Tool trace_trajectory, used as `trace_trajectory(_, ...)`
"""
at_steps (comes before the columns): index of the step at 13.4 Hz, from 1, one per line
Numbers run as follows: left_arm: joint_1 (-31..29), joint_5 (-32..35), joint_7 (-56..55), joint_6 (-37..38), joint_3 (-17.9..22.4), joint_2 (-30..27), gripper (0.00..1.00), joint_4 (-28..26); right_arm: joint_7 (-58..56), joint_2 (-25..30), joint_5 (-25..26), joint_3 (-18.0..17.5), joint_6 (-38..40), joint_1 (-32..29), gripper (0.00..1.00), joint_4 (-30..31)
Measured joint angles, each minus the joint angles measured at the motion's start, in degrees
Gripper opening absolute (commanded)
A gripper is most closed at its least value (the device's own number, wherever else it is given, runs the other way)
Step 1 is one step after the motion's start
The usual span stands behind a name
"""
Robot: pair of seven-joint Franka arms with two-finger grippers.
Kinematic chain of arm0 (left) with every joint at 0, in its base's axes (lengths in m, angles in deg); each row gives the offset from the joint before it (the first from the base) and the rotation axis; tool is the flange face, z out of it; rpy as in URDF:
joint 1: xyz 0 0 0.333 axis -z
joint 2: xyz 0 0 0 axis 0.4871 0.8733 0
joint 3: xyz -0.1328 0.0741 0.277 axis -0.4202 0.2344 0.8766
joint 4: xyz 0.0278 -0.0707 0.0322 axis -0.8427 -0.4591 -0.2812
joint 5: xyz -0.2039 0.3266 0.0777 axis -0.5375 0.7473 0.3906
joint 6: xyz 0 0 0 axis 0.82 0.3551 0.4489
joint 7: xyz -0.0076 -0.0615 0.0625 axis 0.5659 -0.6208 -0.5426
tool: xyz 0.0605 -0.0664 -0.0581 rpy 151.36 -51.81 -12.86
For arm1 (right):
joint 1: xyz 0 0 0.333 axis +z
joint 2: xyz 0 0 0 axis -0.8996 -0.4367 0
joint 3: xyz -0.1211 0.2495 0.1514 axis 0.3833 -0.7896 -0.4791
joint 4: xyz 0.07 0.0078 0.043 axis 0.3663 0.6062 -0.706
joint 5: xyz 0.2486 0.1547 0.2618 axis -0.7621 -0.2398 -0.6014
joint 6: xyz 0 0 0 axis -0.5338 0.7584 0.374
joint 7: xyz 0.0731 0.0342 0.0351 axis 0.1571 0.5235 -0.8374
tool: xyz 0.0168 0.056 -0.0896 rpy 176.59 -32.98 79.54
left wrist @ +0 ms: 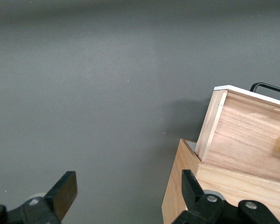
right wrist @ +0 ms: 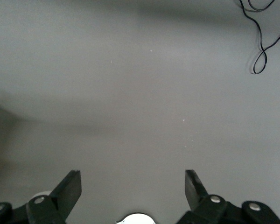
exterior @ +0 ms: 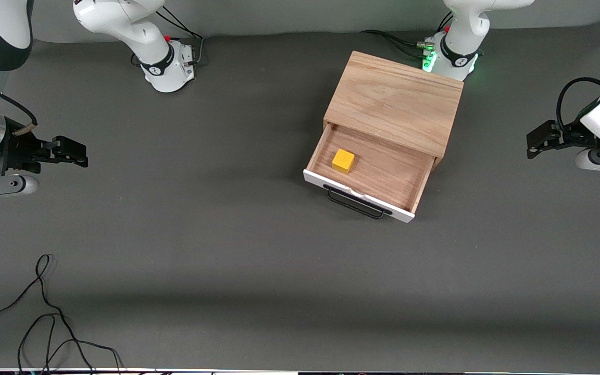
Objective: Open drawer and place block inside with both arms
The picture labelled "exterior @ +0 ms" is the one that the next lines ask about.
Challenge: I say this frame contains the left arm base black cables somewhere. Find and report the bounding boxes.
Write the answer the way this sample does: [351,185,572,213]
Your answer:
[360,10,455,59]

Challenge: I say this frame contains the right arm base black cables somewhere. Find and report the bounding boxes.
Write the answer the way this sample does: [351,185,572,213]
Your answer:
[131,5,205,68]

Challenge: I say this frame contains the wooden drawer cabinet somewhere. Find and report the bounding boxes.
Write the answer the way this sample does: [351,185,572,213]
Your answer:
[323,51,464,170]

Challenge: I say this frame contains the white-front drawer with black handle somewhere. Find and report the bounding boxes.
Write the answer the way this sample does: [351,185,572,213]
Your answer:
[303,122,436,223]

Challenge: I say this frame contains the arm base black cables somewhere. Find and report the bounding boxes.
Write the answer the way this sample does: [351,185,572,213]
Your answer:
[360,10,455,59]
[131,5,205,68]

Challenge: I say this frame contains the yellow cube block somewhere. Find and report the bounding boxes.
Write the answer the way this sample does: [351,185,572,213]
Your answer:
[331,148,356,175]

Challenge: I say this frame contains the thin black loose cable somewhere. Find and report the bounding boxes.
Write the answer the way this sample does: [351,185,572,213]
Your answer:
[0,254,123,373]

